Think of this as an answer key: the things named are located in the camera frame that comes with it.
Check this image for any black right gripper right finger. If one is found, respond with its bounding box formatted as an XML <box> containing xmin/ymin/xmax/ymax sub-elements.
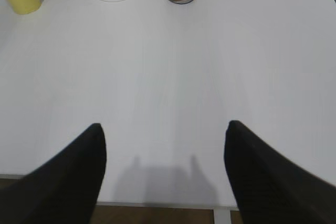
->
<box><xmin>224</xmin><ymin>120</ymin><xmax>335</xmax><ymax>223</ymax></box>

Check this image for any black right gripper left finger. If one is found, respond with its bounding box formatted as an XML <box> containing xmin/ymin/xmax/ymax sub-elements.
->
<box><xmin>1</xmin><ymin>123</ymin><xmax>107</xmax><ymax>223</ymax></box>

